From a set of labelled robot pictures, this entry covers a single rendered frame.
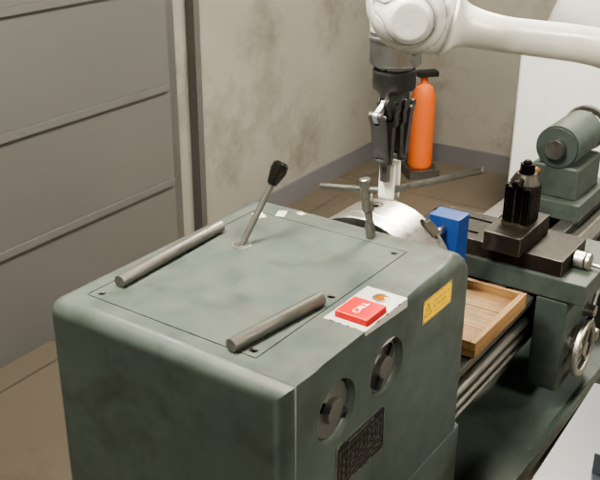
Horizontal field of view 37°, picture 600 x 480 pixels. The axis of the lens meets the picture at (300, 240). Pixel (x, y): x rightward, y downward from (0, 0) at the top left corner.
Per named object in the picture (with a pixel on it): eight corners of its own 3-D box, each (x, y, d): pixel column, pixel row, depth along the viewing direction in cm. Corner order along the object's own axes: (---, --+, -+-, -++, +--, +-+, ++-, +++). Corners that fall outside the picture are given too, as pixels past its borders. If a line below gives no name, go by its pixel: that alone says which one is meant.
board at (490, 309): (473, 359, 204) (475, 343, 203) (339, 314, 223) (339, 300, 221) (525, 308, 227) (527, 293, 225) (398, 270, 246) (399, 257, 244)
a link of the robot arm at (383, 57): (433, 31, 153) (430, 66, 155) (386, 25, 157) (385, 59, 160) (408, 40, 146) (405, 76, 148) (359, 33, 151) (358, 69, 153)
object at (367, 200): (363, 238, 169) (356, 179, 165) (369, 234, 170) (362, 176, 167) (372, 239, 168) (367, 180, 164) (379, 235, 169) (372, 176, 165)
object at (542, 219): (518, 257, 229) (520, 239, 227) (481, 248, 234) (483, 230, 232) (548, 231, 244) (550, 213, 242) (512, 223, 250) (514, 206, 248)
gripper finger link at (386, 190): (396, 163, 160) (394, 164, 159) (394, 200, 162) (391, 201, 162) (381, 159, 161) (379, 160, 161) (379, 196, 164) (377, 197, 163)
